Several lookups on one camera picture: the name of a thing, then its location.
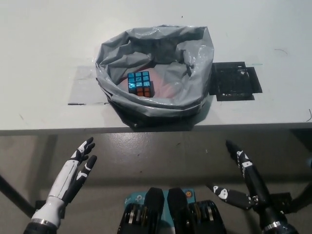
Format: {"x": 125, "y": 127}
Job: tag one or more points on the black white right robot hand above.
{"x": 258, "y": 190}

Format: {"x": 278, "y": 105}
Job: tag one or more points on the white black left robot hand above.
{"x": 65, "y": 180}

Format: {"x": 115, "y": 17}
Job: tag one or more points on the rubik's cube blue orange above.
{"x": 139, "y": 81}

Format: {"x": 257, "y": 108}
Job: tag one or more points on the black bag base tray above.
{"x": 146, "y": 122}

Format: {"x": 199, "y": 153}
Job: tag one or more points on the black square cube holder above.
{"x": 234, "y": 83}

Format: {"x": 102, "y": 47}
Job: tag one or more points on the black table leg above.
{"x": 303, "y": 193}

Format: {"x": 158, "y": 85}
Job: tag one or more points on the teal tp-link box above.
{"x": 136, "y": 197}

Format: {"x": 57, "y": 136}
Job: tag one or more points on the black ribbed robot body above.
{"x": 153, "y": 207}

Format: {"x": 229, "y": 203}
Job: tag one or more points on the clear tape sheet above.
{"x": 83, "y": 87}

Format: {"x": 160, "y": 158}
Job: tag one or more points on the grey plastic-lined bin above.
{"x": 197, "y": 73}

